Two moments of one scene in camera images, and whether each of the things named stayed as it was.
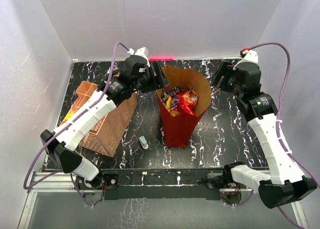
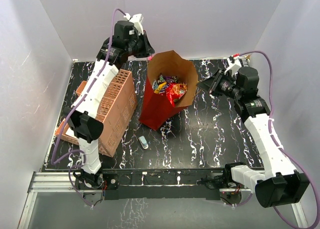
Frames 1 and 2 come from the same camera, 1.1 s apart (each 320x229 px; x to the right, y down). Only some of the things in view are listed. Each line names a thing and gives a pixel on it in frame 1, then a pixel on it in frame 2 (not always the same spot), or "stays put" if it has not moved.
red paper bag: [183, 103] -> [156, 112]
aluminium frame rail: [48, 182] stays put
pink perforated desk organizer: [103, 136] stays put
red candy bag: [188, 100] -> [175, 91]
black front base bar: [181, 184] stays put
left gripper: [157, 82] -> [148, 48]
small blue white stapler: [142, 140] stays put
